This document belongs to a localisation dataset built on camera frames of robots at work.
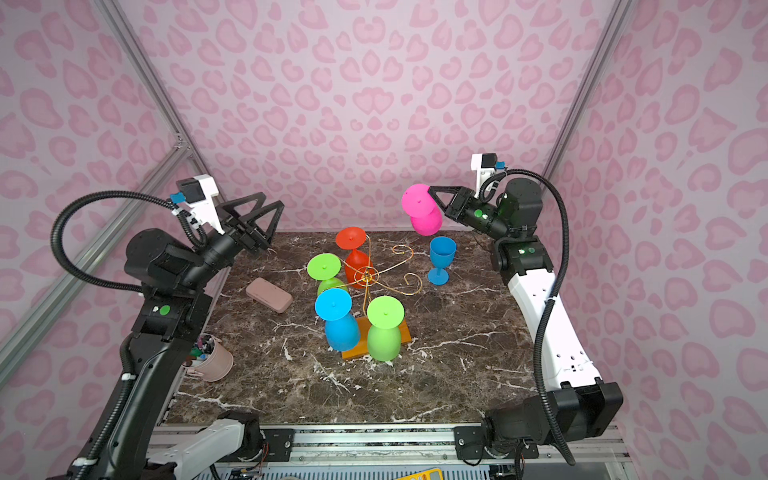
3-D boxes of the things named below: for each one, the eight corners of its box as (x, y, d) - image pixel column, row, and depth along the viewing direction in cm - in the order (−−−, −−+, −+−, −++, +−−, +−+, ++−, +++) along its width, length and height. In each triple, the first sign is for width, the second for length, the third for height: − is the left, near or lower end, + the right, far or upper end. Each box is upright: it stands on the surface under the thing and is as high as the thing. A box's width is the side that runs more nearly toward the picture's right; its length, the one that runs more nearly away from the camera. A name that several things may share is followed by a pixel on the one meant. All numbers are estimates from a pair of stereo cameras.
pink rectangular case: (244, 294, 104) (241, 290, 102) (259, 279, 108) (257, 275, 106) (282, 316, 99) (280, 312, 97) (297, 299, 103) (295, 295, 101)
